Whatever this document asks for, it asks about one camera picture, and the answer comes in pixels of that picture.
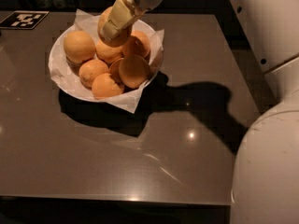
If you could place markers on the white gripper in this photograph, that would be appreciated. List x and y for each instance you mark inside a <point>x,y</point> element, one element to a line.
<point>121,13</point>

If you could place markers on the orange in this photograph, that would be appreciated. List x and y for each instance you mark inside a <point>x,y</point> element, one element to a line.
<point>106,53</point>
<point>138,43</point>
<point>118,40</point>
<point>78,46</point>
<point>105,86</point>
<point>134,70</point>
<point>90,70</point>

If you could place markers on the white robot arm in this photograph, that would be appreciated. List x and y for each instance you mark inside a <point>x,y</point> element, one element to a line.
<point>266,177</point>

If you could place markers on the white bowl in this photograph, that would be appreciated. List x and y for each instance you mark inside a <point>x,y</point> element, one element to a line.
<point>67,81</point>

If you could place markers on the black white fiducial marker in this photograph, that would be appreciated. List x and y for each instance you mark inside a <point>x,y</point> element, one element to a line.
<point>23,20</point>

